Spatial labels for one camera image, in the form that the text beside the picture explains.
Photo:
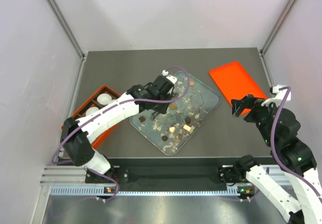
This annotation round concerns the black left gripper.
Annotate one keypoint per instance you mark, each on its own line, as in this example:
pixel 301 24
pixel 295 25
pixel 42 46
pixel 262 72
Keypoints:
pixel 161 109

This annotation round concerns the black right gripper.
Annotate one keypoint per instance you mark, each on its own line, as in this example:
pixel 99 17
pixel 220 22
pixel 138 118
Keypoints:
pixel 238 104

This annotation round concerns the dark square chocolate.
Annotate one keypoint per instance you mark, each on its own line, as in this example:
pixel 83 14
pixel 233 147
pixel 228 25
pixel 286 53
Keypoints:
pixel 142 119

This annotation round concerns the dark oval chocolate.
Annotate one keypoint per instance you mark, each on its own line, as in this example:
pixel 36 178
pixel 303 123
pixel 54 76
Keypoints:
pixel 188 120

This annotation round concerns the white heart chocolate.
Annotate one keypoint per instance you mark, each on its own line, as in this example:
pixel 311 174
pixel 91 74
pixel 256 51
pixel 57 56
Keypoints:
pixel 172 129

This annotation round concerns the white square chocolate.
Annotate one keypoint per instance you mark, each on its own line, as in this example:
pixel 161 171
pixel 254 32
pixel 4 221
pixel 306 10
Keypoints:
pixel 187 128

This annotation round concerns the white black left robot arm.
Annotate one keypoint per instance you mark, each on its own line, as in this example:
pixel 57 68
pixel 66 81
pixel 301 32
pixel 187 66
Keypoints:
pixel 128 104

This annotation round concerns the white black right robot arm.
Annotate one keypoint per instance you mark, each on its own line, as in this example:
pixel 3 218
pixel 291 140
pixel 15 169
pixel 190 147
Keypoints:
pixel 279 127

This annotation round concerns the orange chocolate box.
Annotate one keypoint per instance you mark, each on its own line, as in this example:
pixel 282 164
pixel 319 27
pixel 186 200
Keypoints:
pixel 79 140

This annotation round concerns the orange box lid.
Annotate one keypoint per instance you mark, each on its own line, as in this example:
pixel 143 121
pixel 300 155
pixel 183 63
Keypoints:
pixel 234 82

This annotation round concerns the blossom pattern serving tray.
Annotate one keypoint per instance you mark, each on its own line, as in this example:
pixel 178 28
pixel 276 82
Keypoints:
pixel 198 103

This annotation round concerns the white paper cup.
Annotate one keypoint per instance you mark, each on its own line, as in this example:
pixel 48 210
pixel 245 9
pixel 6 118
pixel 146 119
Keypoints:
pixel 91 110
pixel 104 99

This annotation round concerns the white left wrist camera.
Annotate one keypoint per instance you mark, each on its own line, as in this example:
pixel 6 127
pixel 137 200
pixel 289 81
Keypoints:
pixel 170 77

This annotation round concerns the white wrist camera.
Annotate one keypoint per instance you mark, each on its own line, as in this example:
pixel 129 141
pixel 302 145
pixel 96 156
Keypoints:
pixel 278 93
pixel 170 77

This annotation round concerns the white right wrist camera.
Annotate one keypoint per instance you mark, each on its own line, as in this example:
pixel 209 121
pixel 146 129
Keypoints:
pixel 278 93

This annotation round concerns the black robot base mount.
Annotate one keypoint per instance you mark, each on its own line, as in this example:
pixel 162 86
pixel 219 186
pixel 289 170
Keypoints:
pixel 165 170

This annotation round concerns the grey slotted cable duct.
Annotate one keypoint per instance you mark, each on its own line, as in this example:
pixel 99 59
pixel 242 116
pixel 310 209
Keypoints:
pixel 106 191

